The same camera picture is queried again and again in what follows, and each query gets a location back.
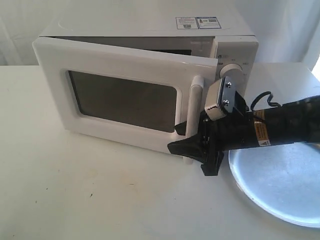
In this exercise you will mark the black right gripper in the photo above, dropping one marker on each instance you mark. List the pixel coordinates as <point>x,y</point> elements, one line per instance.
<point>222,127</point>

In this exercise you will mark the white microwave oven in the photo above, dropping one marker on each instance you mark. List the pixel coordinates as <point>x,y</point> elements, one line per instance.
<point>129,71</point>

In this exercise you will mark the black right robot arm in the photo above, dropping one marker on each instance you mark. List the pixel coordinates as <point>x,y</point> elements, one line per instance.
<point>264,123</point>

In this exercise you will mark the round steel tray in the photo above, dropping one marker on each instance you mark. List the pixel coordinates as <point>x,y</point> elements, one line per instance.
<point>283,180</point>

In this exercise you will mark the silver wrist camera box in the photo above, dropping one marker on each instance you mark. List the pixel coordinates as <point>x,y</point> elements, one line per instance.
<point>220,99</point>

